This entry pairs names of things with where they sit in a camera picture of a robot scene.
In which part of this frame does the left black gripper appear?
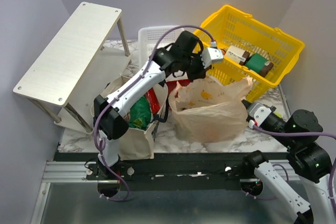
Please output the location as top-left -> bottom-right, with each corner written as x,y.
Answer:
180,51 -> 212,83

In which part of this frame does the peach plastic grocery bag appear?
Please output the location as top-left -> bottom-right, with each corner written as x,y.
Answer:
168,75 -> 253,144

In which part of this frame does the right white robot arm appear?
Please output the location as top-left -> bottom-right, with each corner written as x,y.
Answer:
241,103 -> 335,223

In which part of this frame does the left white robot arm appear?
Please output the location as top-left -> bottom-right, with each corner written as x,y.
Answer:
93,30 -> 223,179

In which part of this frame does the red lacquer tray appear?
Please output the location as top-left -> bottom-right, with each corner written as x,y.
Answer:
166,79 -> 191,94

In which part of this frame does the white perforated plastic basket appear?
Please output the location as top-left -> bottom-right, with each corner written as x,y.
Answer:
138,25 -> 184,70

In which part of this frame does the white brown bottle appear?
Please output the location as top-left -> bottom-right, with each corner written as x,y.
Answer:
224,45 -> 250,66

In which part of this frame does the red snack packet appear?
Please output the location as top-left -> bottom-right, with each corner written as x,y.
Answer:
145,88 -> 160,114

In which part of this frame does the green brown box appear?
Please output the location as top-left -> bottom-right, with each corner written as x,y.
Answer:
245,53 -> 274,77

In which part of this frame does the yellow shopping basket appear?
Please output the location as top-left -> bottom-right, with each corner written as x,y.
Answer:
194,5 -> 305,102

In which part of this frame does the green snack packet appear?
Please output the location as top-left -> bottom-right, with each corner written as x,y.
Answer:
129,95 -> 152,131

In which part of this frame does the white wooden shelf stand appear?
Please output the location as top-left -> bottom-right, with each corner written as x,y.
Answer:
13,2 -> 131,134

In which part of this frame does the beige canvas tote bag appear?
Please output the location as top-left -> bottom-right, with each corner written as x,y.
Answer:
90,74 -> 170,161

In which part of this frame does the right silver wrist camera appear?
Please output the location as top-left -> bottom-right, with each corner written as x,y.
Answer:
247,102 -> 273,129

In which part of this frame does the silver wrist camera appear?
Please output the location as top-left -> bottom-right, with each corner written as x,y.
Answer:
247,102 -> 273,129
201,47 -> 224,69

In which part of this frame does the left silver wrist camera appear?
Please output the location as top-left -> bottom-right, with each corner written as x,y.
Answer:
201,47 -> 224,69

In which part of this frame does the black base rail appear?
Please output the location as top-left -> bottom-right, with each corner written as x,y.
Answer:
54,151 -> 266,196

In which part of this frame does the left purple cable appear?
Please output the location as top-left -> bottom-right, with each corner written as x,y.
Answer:
93,24 -> 217,202

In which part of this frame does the aluminium rail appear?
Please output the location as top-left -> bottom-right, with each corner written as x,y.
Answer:
42,162 -> 87,183

